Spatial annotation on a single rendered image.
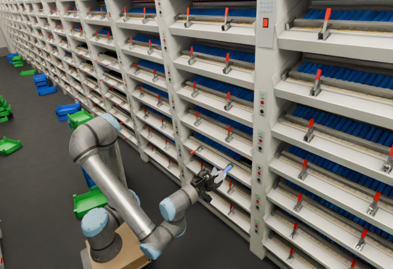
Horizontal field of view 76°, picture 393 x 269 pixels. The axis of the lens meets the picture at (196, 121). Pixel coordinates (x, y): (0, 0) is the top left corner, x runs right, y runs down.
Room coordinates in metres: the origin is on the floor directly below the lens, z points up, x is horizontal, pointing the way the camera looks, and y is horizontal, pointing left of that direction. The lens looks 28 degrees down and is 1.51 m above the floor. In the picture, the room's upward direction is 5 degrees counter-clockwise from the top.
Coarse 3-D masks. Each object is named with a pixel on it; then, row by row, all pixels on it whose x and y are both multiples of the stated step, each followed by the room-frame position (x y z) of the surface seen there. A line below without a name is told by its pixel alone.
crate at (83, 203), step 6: (90, 192) 1.63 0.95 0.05; (96, 192) 1.65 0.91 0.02; (78, 198) 1.60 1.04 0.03; (84, 198) 1.61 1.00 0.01; (90, 198) 1.61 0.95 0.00; (96, 198) 1.60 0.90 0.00; (102, 198) 1.60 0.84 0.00; (78, 204) 1.56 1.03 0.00; (84, 204) 1.55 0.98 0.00; (90, 204) 1.54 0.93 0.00; (96, 204) 1.54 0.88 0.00; (102, 204) 1.48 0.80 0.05; (78, 210) 1.49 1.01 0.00; (84, 210) 1.43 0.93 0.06; (90, 210) 1.45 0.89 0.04; (78, 216) 1.41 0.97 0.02
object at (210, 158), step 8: (184, 136) 1.51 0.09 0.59; (192, 136) 1.53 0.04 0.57; (184, 144) 1.48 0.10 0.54; (192, 144) 1.45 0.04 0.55; (200, 152) 1.37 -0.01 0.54; (208, 160) 1.29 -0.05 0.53; (216, 160) 1.26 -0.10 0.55; (224, 160) 1.24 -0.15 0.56; (240, 160) 1.20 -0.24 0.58; (232, 168) 1.16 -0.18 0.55; (232, 176) 1.14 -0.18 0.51; (240, 176) 1.10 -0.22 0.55; (248, 176) 1.08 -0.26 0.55; (248, 184) 1.04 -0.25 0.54
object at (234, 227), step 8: (152, 160) 2.01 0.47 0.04; (160, 168) 1.90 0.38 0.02; (168, 176) 1.80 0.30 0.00; (200, 200) 1.45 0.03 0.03; (208, 208) 1.38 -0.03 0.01; (224, 216) 1.25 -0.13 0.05; (232, 224) 1.19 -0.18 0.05; (240, 232) 1.13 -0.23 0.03; (248, 240) 1.08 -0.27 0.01; (272, 256) 0.93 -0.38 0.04; (280, 264) 0.89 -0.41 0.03
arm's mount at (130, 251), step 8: (120, 232) 1.11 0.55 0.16; (128, 232) 1.11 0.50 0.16; (128, 240) 1.05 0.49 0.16; (136, 240) 1.04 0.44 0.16; (88, 248) 1.03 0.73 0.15; (128, 248) 1.00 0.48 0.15; (136, 248) 0.99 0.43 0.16; (120, 256) 0.95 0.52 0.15; (128, 256) 0.95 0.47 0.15; (136, 256) 0.94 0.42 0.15; (144, 256) 0.95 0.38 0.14; (96, 264) 0.92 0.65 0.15; (104, 264) 0.91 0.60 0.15; (112, 264) 0.91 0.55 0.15; (120, 264) 0.90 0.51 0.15; (128, 264) 0.90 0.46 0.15; (136, 264) 0.92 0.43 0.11; (144, 264) 0.94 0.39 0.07
